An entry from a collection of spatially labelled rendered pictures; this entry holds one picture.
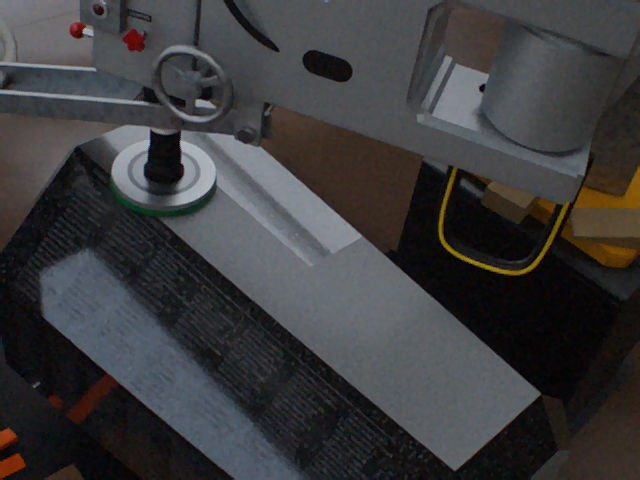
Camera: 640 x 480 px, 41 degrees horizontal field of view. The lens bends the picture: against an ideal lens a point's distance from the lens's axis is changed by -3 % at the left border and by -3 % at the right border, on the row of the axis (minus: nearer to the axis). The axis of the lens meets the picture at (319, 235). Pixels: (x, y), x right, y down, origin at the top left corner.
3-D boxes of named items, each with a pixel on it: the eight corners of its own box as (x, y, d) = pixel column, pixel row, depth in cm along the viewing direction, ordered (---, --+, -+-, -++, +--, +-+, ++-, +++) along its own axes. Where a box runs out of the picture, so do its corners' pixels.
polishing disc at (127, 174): (188, 133, 191) (188, 128, 191) (233, 193, 180) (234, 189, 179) (96, 157, 182) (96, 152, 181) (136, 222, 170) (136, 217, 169)
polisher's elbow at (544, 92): (509, 71, 152) (542, -29, 138) (607, 122, 145) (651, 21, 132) (457, 114, 140) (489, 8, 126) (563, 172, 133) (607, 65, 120)
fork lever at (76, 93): (304, 95, 168) (300, 72, 165) (264, 150, 154) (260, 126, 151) (16, 73, 191) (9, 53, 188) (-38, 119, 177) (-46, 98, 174)
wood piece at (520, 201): (517, 164, 211) (523, 148, 208) (553, 184, 208) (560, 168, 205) (479, 204, 198) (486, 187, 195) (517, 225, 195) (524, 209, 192)
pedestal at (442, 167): (477, 251, 303) (542, 72, 252) (635, 366, 275) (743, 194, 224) (351, 348, 264) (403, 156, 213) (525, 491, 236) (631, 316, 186)
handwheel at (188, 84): (249, 109, 153) (258, 36, 143) (225, 140, 146) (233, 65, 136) (172, 84, 155) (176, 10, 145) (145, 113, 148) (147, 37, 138)
